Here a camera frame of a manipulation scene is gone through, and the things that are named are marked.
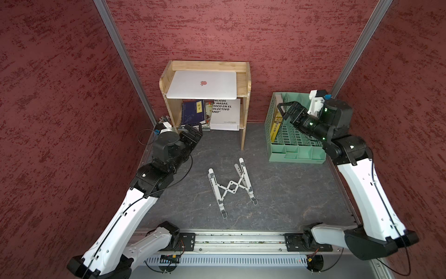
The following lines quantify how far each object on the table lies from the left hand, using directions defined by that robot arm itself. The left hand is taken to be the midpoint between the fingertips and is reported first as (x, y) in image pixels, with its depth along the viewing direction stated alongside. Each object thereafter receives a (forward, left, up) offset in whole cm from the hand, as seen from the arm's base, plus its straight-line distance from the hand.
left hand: (197, 134), depth 64 cm
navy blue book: (+27, +8, -13) cm, 31 cm away
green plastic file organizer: (+25, -50, -38) cm, 67 cm away
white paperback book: (+25, -10, -13) cm, 30 cm away
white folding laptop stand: (-9, -8, -32) cm, 34 cm away
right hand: (+5, -32, +6) cm, 33 cm away
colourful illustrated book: (+32, 0, -15) cm, 35 cm away
